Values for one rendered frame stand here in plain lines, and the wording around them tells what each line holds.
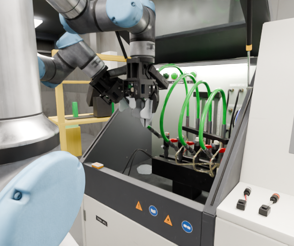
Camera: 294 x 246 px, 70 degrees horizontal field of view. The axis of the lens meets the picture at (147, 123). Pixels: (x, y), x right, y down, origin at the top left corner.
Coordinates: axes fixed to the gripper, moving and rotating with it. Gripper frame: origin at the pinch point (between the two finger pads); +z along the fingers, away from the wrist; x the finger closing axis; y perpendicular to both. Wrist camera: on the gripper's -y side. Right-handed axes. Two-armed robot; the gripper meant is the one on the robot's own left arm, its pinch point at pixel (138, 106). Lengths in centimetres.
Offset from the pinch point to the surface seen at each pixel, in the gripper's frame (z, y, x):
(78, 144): 81, -41, -327
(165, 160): 28.9, 6.5, -6.2
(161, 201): 23.0, 26.3, 10.3
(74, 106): 22, -73, -270
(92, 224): 30, 45, -36
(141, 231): 31.5, 37.0, -2.3
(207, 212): 26.3, 24.0, 26.4
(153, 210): 25.1, 29.5, 5.7
